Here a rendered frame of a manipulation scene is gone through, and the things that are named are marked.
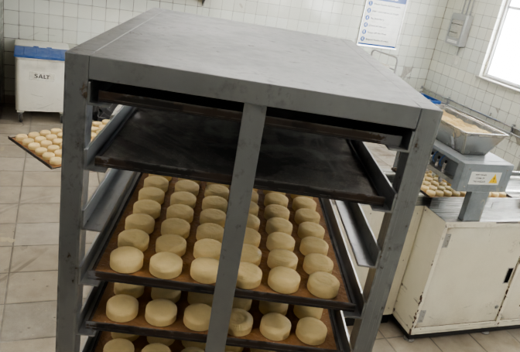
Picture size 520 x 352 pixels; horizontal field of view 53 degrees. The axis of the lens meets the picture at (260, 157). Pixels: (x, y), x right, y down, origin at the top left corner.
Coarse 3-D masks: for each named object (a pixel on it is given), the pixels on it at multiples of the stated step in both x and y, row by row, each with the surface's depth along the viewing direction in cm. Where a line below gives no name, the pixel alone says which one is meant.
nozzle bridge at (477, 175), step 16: (448, 160) 289; (464, 160) 269; (480, 160) 274; (496, 160) 279; (448, 176) 282; (464, 176) 268; (480, 176) 271; (496, 176) 275; (480, 192) 276; (464, 208) 279; (480, 208) 280
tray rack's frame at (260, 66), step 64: (64, 64) 64; (128, 64) 64; (192, 64) 68; (256, 64) 76; (320, 64) 85; (64, 128) 66; (256, 128) 68; (64, 192) 69; (64, 256) 73; (384, 256) 74; (64, 320) 77
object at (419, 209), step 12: (420, 204) 293; (372, 216) 284; (420, 216) 295; (372, 228) 288; (408, 240) 299; (408, 252) 303; (360, 276) 299; (396, 276) 308; (396, 288) 312; (384, 312) 317; (348, 324) 315
